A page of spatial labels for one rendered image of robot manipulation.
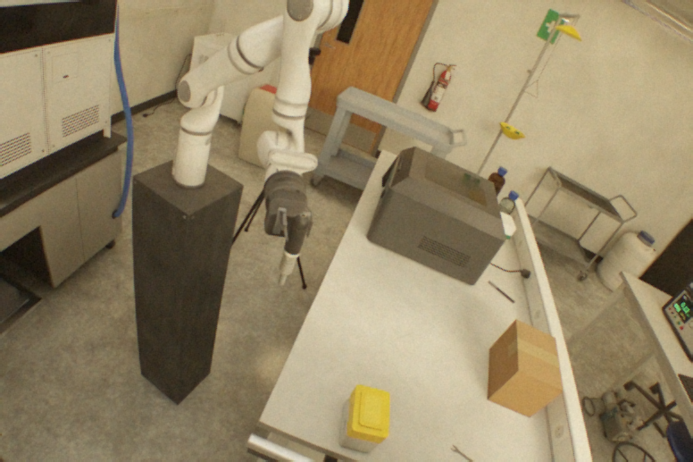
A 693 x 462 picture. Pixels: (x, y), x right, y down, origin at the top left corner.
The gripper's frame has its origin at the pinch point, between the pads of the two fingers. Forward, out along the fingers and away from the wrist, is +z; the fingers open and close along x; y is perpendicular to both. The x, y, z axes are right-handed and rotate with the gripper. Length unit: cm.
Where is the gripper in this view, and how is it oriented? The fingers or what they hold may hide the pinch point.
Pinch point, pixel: (296, 241)
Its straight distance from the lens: 57.6
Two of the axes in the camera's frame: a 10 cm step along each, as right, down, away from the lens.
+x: -9.4, -1.4, -3.2
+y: -3.1, 7.6, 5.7
